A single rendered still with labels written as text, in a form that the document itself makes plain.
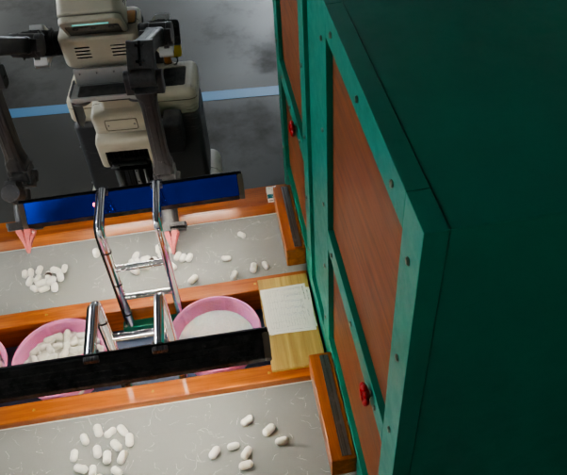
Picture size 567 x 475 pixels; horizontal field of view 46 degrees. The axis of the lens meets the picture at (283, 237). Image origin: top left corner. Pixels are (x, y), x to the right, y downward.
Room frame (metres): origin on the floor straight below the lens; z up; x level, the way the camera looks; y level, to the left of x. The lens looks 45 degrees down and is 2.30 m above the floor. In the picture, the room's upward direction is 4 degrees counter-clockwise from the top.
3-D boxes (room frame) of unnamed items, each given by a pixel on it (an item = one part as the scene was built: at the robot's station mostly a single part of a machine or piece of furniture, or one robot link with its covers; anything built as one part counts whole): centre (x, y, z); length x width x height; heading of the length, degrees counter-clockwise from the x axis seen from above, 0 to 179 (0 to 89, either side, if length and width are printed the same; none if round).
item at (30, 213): (1.45, 0.41, 1.08); 0.62 x 0.08 x 0.07; 95
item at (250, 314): (1.18, 0.22, 0.72); 0.27 x 0.27 x 0.10
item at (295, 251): (1.55, -0.02, 0.83); 0.30 x 0.06 x 0.07; 5
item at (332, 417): (0.87, -0.08, 0.83); 0.30 x 0.06 x 0.07; 5
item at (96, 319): (0.97, 0.37, 0.90); 0.20 x 0.19 x 0.45; 95
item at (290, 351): (1.20, 0.00, 0.77); 0.33 x 0.15 x 0.01; 5
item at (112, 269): (1.37, 0.41, 0.90); 0.20 x 0.19 x 0.45; 95
